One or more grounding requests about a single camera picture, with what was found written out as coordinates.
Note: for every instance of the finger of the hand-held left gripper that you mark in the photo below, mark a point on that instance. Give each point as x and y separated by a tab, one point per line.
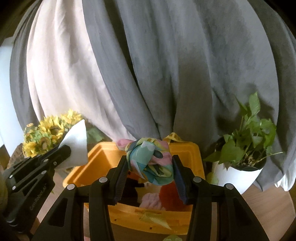
46	156
41	172

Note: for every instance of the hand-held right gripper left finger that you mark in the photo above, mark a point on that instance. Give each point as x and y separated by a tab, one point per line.
120	183

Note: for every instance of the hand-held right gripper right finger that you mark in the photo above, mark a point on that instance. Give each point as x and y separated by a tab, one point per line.
181	185

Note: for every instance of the black plush toy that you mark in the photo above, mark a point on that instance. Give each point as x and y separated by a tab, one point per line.
131	192

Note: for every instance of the red fuzzy scrunchie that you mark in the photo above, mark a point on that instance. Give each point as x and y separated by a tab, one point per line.
168	194

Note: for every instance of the orange plastic crate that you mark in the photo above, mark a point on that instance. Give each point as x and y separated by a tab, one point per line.
101	157

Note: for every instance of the white cloth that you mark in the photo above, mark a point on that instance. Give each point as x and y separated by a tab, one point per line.
76	143

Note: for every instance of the lilac ribbed wristband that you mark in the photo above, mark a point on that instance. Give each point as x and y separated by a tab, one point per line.
151	200

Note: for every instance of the colourful patterned scarf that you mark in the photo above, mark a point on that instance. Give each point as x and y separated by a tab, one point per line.
150	162

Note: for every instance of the sunflower bouquet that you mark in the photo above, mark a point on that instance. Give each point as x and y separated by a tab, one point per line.
44	134

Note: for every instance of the white plant pot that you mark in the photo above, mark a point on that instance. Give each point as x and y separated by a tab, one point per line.
233	179

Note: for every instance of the grey curtain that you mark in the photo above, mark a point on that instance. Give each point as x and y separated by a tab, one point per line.
20	92
185	69

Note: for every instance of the pale pink curtain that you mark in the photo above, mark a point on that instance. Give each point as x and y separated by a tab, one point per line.
64	81

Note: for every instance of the green leafy plant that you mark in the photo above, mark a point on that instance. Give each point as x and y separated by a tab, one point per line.
249	141

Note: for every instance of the white curtain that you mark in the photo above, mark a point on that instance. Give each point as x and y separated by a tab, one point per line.
281	182

